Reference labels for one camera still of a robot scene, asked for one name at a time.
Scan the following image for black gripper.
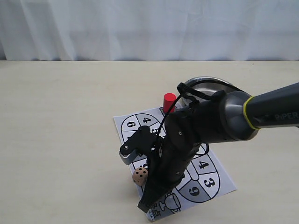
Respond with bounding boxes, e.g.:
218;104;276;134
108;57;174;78
137;137;199;212

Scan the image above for stainless steel bowl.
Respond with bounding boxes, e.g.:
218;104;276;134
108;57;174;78
177;76;251;110

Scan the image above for white curtain backdrop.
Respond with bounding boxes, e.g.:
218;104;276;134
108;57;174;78
0;0;299;61

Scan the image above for red cylinder game piece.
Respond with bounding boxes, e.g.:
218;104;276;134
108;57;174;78
163;93;176;114

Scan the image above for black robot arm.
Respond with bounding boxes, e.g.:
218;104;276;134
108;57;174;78
138;83;299;212

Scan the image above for printed paper game board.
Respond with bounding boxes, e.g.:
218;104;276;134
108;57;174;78
114;107;236;221

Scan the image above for wooden die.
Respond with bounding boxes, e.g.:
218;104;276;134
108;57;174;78
132;167;148;186

